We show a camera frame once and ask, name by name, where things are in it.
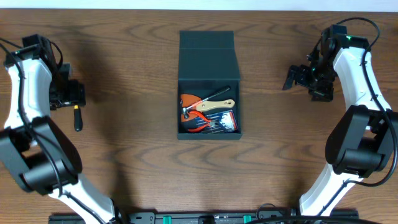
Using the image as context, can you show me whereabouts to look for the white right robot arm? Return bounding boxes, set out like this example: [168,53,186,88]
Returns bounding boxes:
[282,24,397,216]

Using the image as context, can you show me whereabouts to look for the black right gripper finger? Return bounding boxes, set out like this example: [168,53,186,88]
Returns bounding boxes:
[282,65,298,90]
[312,91,333,102]

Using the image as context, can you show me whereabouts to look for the orange scraper wooden handle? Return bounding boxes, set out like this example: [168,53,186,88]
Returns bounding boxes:
[180,94,235,113]

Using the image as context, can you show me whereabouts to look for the black yellow handled screwdriver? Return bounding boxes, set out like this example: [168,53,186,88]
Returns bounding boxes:
[73,105,83,132]

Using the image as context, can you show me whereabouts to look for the red handled pliers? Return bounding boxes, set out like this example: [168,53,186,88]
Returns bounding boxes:
[181,110,221,133]

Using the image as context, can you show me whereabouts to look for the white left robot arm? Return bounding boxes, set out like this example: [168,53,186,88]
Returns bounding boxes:
[1,34,130,223]

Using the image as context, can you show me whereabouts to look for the small black handled hammer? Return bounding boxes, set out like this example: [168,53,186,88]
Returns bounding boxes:
[180,86,230,115]

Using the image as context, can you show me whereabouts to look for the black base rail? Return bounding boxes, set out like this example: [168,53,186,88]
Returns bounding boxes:
[48,210,359,224]

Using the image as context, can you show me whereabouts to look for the blue screwdriver set case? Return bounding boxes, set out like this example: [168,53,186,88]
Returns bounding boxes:
[202,110,238,134]

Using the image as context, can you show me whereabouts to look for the dark green box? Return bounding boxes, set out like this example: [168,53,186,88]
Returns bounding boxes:
[177,30,243,140]

